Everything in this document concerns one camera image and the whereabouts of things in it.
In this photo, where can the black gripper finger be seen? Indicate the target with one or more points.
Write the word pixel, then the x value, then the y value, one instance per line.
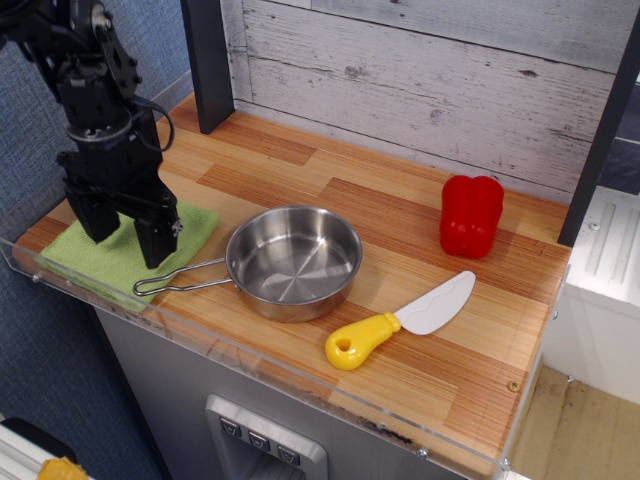
pixel 95 212
pixel 157 235

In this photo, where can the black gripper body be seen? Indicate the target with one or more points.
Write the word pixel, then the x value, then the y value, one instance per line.
pixel 102 179

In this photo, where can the green cloth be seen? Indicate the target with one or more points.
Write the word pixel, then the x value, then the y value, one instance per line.
pixel 111 268

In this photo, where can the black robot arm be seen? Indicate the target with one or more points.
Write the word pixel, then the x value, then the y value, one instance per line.
pixel 81 59

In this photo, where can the clear acrylic table guard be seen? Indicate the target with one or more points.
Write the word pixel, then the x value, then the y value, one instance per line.
pixel 452 397

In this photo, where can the small steel pan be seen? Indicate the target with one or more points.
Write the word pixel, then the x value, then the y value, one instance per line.
pixel 290 264

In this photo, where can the grey toy fridge cabinet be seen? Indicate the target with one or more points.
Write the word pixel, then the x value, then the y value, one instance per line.
pixel 171 384

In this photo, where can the silver dispenser button panel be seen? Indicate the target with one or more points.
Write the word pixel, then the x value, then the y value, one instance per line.
pixel 251 446

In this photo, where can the yellow black object at corner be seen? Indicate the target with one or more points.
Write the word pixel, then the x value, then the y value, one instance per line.
pixel 28 452

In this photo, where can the red toy bell pepper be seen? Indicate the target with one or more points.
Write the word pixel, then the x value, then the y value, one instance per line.
pixel 471 210

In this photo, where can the white side cabinet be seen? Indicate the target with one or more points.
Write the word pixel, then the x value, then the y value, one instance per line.
pixel 593 333

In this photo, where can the dark left shelf post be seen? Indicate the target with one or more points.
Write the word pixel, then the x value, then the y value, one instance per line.
pixel 207 48

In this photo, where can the dark shelf post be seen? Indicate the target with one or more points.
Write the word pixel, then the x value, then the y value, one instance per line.
pixel 610 121
pixel 207 48

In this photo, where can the yellow handled toy knife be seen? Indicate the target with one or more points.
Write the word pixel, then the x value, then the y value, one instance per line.
pixel 348 347

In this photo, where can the dark right shelf post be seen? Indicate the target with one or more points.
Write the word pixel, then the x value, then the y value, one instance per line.
pixel 610 121

